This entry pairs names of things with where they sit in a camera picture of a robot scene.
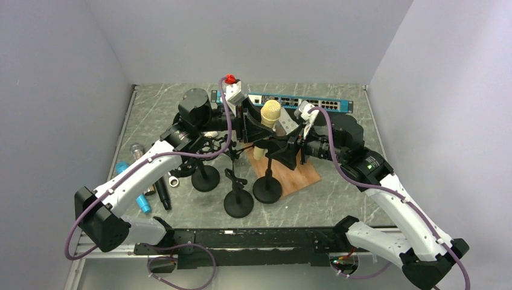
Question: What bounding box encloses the white hinged bracket fixture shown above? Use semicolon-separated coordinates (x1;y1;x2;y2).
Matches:
275;108;299;137

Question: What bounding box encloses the wooden board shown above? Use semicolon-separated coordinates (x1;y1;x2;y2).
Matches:
246;148;321;200

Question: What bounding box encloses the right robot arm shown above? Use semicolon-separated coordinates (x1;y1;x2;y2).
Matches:
277;115;471;289

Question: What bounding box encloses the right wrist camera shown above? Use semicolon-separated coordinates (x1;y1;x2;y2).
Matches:
294;100;318;139

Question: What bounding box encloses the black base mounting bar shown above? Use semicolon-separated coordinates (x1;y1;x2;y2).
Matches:
133;227;353;269

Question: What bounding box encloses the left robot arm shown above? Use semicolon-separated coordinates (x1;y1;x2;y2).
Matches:
71;129;231;254

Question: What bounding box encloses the yellow foam microphone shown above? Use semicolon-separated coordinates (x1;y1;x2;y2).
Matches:
253;100;281;160

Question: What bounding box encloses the black handheld microphone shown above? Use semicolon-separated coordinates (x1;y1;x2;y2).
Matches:
155;177;172;211

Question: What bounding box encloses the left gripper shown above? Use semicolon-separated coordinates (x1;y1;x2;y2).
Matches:
197;97;277;144

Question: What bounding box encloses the silver mesh glitter microphone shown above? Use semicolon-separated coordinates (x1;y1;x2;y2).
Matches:
130;143;156;196

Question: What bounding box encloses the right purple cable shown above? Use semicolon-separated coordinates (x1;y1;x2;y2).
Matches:
309;106;472;290

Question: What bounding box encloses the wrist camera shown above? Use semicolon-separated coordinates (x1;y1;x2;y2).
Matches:
225;74;248;106
294;100;318;139

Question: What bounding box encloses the blue network switch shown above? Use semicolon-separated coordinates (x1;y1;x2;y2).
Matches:
211;90;354;117

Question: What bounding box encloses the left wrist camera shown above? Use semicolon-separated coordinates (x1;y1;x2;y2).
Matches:
225;74;248;106

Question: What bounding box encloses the shock mount desk stand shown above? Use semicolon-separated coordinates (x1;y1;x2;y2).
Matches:
169;159;220;192

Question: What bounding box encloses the tripod shock mount stand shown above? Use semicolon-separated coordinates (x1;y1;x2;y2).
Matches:
197;134;254;161

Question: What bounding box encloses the clip desk mic stand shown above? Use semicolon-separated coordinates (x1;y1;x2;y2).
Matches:
223;169;254;219

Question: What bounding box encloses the blue foam microphone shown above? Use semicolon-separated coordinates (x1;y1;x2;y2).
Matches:
116;161;152;214

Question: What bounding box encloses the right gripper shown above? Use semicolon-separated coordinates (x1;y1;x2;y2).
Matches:
271;121;347;169

